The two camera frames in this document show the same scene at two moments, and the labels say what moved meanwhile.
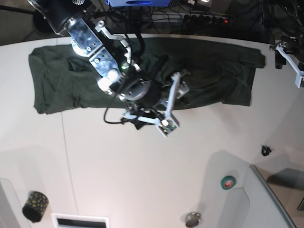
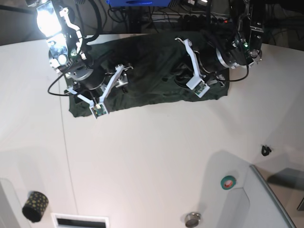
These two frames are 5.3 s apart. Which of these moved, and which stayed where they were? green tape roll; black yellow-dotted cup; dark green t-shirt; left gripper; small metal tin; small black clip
Moved: dark green t-shirt; left gripper
Stayed: green tape roll; small black clip; black yellow-dotted cup; small metal tin
